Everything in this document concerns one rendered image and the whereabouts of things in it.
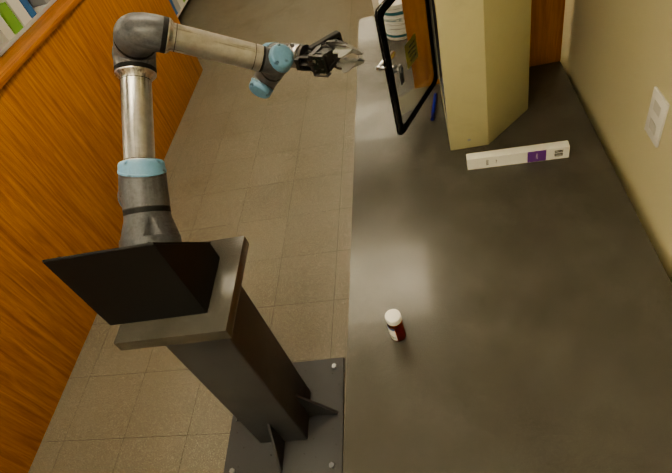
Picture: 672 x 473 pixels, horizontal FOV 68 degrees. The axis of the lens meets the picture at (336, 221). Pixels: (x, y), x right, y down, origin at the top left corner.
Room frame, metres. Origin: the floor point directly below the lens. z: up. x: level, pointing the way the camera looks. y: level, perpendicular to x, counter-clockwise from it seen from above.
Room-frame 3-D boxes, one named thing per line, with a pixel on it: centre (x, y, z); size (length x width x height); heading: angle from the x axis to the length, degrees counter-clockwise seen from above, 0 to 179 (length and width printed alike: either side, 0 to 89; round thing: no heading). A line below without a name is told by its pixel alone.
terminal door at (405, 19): (1.31, -0.37, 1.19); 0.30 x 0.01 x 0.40; 136
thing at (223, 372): (0.97, 0.47, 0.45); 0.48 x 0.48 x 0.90; 74
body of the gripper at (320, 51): (1.45, -0.12, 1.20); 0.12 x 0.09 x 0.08; 46
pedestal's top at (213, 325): (0.97, 0.47, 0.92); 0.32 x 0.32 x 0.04; 74
